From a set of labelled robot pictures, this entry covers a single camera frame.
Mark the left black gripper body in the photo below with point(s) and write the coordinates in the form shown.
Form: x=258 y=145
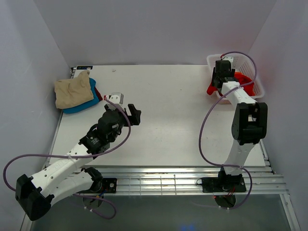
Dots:
x=128 y=115

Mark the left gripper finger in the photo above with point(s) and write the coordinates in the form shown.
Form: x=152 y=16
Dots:
x=134 y=113
x=134 y=120

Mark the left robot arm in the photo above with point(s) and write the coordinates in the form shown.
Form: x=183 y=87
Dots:
x=36 y=194

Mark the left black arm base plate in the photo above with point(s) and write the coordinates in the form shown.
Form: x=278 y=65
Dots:
x=107 y=185

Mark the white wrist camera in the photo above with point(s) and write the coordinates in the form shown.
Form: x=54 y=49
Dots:
x=227 y=58
x=116 y=98

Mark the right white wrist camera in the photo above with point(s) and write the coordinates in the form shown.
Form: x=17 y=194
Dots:
x=227 y=58

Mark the dark red folded t shirt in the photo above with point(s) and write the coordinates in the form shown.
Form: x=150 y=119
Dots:
x=98 y=94

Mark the blue label sticker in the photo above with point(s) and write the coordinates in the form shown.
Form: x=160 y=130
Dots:
x=84 y=67

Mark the aluminium frame rail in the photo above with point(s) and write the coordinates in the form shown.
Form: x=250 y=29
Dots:
x=140 y=181

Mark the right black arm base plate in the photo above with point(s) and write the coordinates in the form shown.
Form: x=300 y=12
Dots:
x=211 y=184

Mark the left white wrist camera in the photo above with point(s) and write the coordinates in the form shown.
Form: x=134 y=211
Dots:
x=116 y=98

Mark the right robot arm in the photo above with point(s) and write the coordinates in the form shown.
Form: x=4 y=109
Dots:
x=248 y=127

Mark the white plastic basket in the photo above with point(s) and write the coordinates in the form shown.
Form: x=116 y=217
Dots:
x=247 y=69

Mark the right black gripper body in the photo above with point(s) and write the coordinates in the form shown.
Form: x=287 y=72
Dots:
x=223 y=78

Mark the beige folded t shirt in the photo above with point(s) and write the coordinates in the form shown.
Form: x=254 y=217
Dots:
x=73 y=92

